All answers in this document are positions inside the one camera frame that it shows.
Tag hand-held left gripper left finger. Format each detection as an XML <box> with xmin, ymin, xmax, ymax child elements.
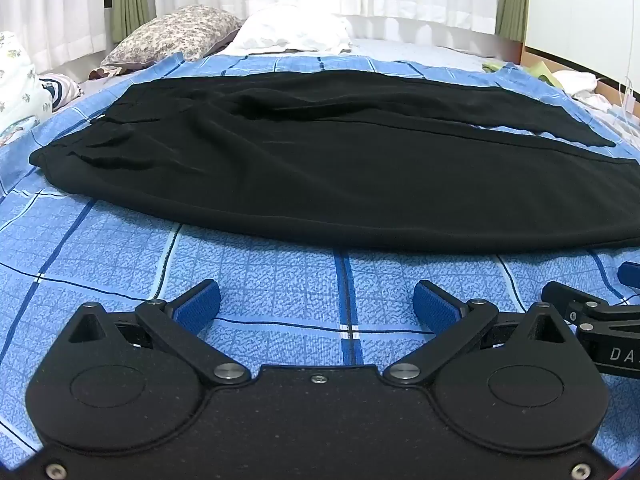
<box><xmin>67</xmin><ymin>279</ymin><xmax>252</xmax><ymax>387</ymax></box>

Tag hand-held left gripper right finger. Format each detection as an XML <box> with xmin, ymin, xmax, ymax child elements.
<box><xmin>383</xmin><ymin>279</ymin><xmax>577</xmax><ymax>387</ymax></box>

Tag black pants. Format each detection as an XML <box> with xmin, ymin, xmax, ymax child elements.
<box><xmin>29</xmin><ymin>69</ymin><xmax>640</xmax><ymax>253</ymax></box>

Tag blue plaid blanket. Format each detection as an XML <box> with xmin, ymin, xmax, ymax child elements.
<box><xmin>0</xmin><ymin>52</ymin><xmax>640</xmax><ymax>461</ymax></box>

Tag white cloth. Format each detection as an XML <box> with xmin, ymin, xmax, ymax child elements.
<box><xmin>550</xmin><ymin>70</ymin><xmax>617</xmax><ymax>112</ymax></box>

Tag green cloth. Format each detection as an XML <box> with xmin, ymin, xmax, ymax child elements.
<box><xmin>481</xmin><ymin>59</ymin><xmax>557</xmax><ymax>87</ymax></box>

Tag wooden bed board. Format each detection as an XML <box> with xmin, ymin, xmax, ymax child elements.
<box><xmin>522</xmin><ymin>42</ymin><xmax>640</xmax><ymax>98</ymax></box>

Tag striped cloth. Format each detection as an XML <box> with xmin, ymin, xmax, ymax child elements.
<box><xmin>37</xmin><ymin>72</ymin><xmax>84</xmax><ymax>112</ymax></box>

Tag floral pillow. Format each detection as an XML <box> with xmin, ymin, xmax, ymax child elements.
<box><xmin>89</xmin><ymin>4</ymin><xmax>244</xmax><ymax>80</ymax></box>

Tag white floral quilt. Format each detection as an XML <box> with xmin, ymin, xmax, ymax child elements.
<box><xmin>0</xmin><ymin>30</ymin><xmax>57</xmax><ymax>148</ymax></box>

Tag white pillow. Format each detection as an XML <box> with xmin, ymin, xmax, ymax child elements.
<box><xmin>220</xmin><ymin>4</ymin><xmax>353</xmax><ymax>56</ymax></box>

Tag tied green curtain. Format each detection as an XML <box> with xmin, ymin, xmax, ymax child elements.
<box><xmin>110</xmin><ymin>0</ymin><xmax>157</xmax><ymax>45</ymax></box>

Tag narrow white sheer curtain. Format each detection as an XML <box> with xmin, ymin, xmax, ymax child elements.
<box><xmin>0</xmin><ymin>0</ymin><xmax>117</xmax><ymax>73</ymax></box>

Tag white charging cable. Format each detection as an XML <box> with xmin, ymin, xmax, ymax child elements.
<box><xmin>616</xmin><ymin>35</ymin><xmax>640</xmax><ymax>123</ymax></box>

